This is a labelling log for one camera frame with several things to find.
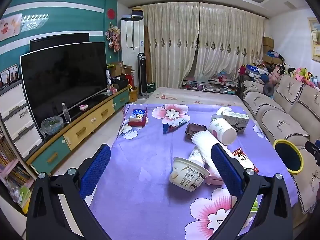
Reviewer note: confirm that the white drawer unit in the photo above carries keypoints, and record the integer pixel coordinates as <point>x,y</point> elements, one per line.
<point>17,127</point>

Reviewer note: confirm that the glass bowl with plastic wrap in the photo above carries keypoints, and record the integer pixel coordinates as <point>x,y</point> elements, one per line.
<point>51,126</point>

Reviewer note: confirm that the clear water bottle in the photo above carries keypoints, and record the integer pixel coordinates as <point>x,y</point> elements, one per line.
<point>66,113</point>

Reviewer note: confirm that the framed wall picture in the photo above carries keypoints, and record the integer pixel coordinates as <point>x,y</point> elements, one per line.
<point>315,37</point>

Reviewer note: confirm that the brown plastic tray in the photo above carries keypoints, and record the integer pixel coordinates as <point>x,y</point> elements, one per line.
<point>193,128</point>

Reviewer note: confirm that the purple floral tablecloth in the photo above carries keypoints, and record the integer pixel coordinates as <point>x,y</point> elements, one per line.
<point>150,155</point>

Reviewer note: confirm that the black tower fan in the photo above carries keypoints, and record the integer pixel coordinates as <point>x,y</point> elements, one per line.
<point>143,75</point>

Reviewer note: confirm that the yellow and teal TV cabinet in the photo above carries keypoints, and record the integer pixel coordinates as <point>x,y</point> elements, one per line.
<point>82,130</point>

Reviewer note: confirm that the large black television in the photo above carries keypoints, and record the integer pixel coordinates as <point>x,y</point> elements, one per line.
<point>62,80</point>

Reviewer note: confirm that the small pink dish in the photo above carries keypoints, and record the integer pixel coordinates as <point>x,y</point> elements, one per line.
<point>83,107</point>

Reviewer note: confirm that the blue and white packet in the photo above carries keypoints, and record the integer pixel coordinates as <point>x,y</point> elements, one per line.
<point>175,125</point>

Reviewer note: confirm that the red snack packet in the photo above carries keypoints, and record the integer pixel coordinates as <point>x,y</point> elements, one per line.
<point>243,158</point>

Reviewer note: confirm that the beige floral cloth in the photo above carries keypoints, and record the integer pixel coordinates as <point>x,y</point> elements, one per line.
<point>175,96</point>

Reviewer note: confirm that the glass coffee table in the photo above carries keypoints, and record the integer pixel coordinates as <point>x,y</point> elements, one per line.
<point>210,86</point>

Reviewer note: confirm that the cartoon wall poster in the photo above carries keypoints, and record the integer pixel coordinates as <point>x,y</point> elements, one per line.
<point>10,27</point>

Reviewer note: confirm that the pink strawberry milk carton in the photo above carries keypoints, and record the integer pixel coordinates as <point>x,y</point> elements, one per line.
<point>215,178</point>

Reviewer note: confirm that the white standing air conditioner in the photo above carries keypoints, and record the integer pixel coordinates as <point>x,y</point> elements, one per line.
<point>132,35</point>

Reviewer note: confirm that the beige patterned curtain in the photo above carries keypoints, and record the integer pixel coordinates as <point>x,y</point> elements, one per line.
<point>170,45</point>
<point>230,42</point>

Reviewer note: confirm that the blue and red box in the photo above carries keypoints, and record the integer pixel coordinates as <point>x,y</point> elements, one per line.
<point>137,116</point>

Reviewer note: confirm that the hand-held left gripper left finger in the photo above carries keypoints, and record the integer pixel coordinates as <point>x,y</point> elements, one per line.
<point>96,170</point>

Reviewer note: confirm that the wooden bucket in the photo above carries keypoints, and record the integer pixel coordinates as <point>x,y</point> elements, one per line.
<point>133,95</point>

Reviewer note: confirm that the white supplement bottle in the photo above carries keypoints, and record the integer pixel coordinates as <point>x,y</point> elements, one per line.
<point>196,156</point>

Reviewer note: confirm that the green snack packet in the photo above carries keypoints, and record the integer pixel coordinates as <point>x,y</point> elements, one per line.
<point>254,206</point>

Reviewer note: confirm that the framed photos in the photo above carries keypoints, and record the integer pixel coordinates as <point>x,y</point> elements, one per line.
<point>8,76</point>

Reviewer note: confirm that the open cardboard box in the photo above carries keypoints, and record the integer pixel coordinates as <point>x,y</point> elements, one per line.
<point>115,70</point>

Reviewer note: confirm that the beige sofa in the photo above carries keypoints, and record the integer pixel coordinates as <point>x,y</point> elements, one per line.
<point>275,120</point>

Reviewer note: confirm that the hanging flower decoration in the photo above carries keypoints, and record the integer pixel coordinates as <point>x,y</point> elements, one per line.
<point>113,37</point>

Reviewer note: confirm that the stacked cardboard boxes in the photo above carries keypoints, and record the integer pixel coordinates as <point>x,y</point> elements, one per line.
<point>268,45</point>

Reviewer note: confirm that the silver wall sticker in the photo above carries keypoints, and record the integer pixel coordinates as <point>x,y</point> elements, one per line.
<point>33,22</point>

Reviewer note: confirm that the blue star-patterned bag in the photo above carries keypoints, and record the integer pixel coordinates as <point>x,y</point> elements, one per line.
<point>255,70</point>

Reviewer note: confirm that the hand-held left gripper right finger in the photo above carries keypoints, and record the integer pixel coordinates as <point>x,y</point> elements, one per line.
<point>225,170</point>

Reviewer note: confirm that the floral tissue box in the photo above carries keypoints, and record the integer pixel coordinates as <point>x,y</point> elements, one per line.
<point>237,122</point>

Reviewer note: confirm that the yellow-rimmed trash bin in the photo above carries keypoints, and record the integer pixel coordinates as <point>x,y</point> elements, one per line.
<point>287,155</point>

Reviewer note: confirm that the white instant noodle bowl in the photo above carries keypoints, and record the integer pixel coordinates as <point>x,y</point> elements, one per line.
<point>185,177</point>

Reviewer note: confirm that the red round wall decoration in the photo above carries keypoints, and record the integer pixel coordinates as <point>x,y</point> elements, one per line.
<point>111,13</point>

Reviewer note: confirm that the pile of plush toys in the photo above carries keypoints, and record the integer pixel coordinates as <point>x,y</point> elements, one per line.
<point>300,73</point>

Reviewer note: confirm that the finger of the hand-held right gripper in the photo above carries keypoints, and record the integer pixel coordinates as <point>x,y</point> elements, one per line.
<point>312,148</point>

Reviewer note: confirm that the black monitor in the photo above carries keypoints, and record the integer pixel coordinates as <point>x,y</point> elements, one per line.
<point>57,41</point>

